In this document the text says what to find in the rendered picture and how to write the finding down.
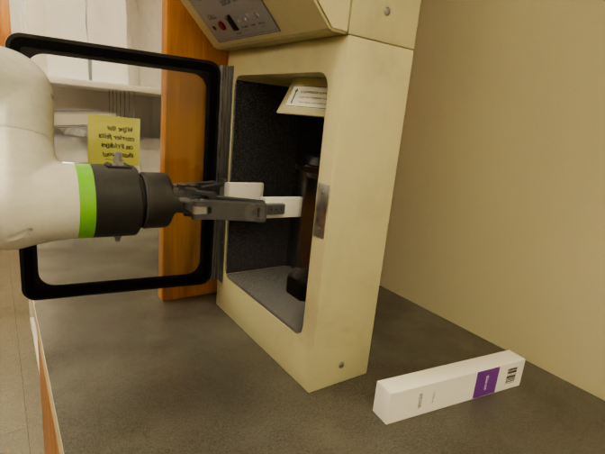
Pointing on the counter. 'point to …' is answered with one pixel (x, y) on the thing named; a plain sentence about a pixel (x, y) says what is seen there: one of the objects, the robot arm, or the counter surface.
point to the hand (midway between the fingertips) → (270, 198)
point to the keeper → (320, 210)
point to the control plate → (208, 12)
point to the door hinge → (222, 164)
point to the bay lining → (266, 171)
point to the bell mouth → (305, 97)
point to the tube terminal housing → (338, 186)
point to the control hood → (289, 22)
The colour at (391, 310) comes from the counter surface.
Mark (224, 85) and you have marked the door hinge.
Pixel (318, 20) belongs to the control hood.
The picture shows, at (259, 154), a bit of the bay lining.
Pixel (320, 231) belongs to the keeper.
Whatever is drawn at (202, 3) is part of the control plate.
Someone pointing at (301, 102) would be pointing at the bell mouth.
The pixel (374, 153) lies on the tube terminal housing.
